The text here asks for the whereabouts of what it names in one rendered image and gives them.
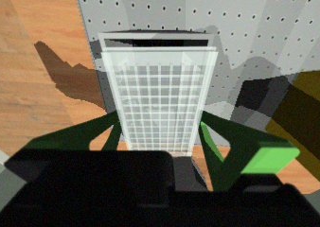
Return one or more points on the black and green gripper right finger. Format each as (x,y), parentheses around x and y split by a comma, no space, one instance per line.
(251,151)

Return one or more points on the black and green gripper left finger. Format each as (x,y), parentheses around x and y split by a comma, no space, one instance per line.
(79,137)

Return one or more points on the yellow open-top bin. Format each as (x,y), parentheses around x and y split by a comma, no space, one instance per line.
(297,119)

